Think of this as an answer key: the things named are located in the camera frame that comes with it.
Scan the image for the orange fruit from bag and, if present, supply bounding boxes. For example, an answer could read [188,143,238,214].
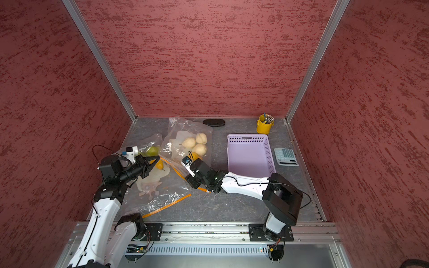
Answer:
[189,152,201,161]

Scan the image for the aluminium corner post right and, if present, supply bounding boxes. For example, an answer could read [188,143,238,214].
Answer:
[286,0,350,125]

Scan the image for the beige pear left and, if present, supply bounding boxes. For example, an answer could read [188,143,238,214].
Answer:
[182,137,197,149]

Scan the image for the lilac perforated plastic basket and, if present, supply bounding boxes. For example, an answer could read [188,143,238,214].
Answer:
[227,134,277,178]

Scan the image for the yellow pen cup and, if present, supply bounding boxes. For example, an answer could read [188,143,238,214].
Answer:
[257,115,274,135]

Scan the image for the aluminium corner post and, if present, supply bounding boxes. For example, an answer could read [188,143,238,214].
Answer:
[286,0,350,125]
[62,0,138,123]

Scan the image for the beige pear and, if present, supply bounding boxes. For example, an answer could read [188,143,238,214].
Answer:
[192,144,207,157]
[195,133,208,145]
[182,137,197,149]

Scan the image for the aluminium corner post left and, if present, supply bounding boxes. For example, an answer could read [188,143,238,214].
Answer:
[62,0,138,123]

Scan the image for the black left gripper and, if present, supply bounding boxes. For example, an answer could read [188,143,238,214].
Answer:
[118,155,160,183]

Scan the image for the grey desk calculator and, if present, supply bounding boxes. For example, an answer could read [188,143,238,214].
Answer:
[274,148,299,166]

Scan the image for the clear zip-top bag orange seal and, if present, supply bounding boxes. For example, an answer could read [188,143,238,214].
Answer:
[159,117,213,179]

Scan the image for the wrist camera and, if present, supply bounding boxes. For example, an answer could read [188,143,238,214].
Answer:
[181,156,195,177]
[121,146,139,164]

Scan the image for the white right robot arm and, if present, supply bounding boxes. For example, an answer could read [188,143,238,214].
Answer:
[181,156,304,235]

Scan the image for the beige pear lower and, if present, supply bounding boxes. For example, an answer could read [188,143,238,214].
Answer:
[192,144,207,157]

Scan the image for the pens in cup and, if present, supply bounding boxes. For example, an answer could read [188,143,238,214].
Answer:
[262,113,274,124]

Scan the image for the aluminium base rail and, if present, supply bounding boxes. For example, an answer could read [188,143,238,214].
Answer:
[55,220,353,268]

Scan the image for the black glasses case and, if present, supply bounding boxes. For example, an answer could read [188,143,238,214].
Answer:
[203,118,226,127]

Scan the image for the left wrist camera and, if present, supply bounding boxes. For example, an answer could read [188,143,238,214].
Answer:
[121,146,139,164]

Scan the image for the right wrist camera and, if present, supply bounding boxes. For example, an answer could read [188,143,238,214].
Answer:
[181,156,195,177]

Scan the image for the orange fruit in left bag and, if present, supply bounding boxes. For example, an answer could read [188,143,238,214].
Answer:
[151,159,164,170]

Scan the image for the clear bag with green fruit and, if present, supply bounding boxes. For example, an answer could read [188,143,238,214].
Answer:
[117,134,191,218]

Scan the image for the green pear in bag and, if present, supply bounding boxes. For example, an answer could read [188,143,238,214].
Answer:
[145,146,159,157]

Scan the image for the beige pear top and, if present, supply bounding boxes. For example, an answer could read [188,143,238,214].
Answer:
[195,133,208,145]

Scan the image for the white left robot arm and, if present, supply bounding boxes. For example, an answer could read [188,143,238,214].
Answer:
[68,154,163,268]

